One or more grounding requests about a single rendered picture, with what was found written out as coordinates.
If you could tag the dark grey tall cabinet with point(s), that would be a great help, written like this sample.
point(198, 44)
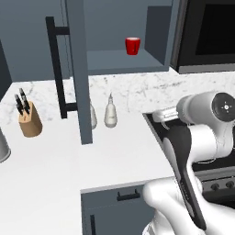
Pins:
point(4, 73)

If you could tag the grey closed cabinet door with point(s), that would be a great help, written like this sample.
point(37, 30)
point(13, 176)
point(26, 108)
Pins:
point(30, 39)

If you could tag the grey lower cupboard door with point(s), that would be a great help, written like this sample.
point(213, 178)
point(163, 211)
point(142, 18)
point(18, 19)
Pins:
point(122, 221)

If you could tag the black hob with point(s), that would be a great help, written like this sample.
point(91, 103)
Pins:
point(220, 163)

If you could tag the white bottle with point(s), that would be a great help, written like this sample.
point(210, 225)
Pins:
point(110, 114)
point(93, 117)

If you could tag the black hob knob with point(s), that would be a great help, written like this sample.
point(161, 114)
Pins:
point(215, 186)
point(230, 184)

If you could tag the red cup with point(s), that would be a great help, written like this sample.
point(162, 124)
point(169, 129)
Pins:
point(132, 46)

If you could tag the grey drawer front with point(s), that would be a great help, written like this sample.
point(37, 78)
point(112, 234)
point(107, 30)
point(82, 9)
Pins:
point(101, 199)

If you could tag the grey metal pot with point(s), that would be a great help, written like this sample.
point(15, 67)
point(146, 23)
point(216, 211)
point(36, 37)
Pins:
point(3, 147)

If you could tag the grey open cabinet door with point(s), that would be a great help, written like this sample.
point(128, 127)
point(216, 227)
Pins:
point(80, 76)

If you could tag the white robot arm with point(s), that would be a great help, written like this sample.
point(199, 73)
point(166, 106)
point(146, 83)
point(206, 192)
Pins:
point(208, 140)

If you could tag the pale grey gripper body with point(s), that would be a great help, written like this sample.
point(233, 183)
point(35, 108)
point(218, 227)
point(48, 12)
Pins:
point(165, 114)

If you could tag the black microwave oven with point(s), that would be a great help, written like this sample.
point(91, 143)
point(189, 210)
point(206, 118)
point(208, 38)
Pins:
point(211, 30)

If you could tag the grey open wall cabinet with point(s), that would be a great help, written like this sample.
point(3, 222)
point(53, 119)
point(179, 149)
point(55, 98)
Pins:
point(122, 61)

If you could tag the wooden knife block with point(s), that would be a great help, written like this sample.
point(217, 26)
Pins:
point(30, 124)

